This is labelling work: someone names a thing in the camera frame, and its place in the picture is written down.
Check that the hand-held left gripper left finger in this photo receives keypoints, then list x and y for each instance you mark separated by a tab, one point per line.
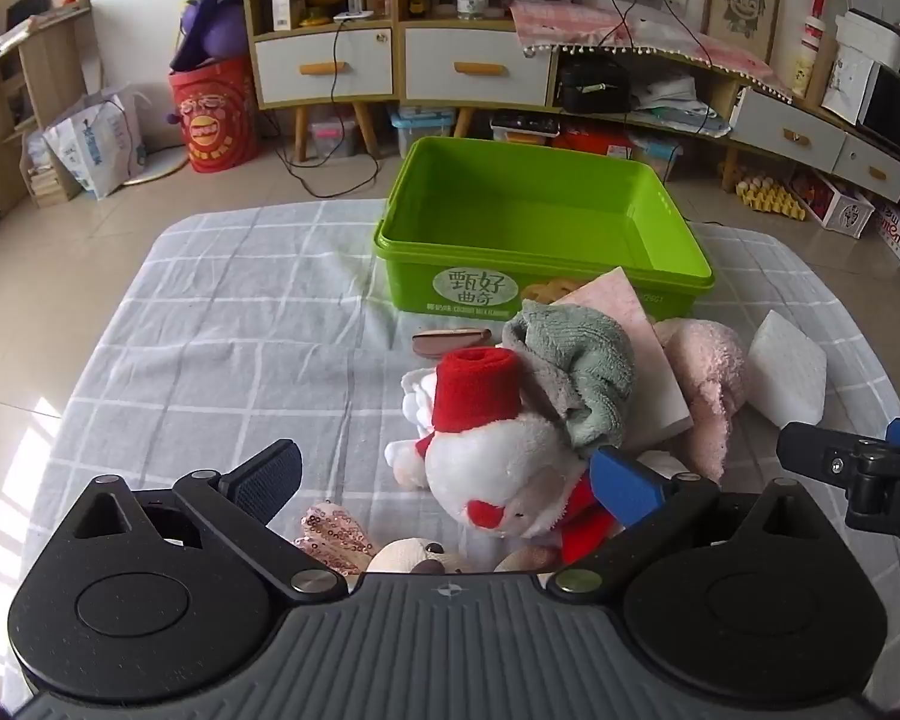
266	478

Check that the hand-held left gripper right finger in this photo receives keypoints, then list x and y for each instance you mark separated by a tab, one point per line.
626	487

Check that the grey-green towel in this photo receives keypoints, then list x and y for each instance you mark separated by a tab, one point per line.
585	367

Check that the pink fluffy towel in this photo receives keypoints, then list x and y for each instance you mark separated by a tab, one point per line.
705	375

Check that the white plush toy red hat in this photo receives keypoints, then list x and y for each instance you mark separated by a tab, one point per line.
495	457

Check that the pink and white sponge block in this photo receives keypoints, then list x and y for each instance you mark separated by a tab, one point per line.
615	292

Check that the green plastic box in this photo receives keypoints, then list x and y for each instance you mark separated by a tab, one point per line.
540	217

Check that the pink sequin cloth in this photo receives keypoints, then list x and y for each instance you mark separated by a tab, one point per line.
330	532

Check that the grey checked tablecloth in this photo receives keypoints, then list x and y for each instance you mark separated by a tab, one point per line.
232	360

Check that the beige plush toy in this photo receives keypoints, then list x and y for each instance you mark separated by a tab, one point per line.
401	555

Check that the brown half-moon pad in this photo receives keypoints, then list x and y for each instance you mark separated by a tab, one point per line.
442	345

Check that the white printed cardboard box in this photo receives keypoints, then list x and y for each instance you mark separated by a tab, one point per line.
840	210

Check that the yellow egg tray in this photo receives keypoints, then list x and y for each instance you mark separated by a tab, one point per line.
769	199

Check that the black microwave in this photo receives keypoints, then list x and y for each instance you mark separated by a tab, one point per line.
889	105

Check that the clear storage box pink lid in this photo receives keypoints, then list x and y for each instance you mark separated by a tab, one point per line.
330	139

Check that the white paper sheet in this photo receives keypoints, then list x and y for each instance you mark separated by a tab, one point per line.
847	82

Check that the red printed bag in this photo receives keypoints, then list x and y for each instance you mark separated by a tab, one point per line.
214	120

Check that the clear storage box blue lid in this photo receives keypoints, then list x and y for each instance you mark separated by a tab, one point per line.
420	135

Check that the white paper shopping bag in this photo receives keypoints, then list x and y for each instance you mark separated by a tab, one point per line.
94	142

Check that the low wooden cabinet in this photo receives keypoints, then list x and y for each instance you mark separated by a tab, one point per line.
720	82

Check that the black bag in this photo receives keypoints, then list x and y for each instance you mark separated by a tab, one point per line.
592	86

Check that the purple plush toy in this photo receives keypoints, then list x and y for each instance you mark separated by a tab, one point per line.
217	22

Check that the pink lace cloth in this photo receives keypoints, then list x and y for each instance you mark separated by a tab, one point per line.
570	22

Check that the white carton on shelf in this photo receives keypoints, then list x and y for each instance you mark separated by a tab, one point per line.
286	7

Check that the tall wooden shelf cabinet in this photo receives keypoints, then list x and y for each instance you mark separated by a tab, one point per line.
397	22

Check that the wooden bookshelf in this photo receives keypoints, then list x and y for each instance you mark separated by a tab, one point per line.
45	52

